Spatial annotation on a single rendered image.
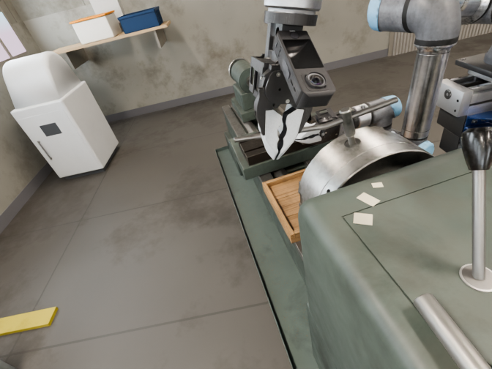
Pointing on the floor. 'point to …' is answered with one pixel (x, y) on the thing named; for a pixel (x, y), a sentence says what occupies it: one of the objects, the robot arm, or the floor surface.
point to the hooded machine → (59, 115)
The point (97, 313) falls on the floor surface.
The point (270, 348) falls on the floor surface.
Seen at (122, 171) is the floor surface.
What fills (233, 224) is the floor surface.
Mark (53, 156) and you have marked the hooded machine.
